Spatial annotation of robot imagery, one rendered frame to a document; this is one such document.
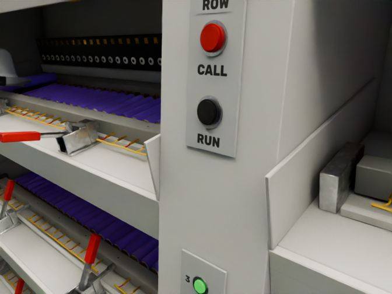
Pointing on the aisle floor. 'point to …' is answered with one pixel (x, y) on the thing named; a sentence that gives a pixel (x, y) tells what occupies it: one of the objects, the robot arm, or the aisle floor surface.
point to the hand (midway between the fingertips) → (20, 83)
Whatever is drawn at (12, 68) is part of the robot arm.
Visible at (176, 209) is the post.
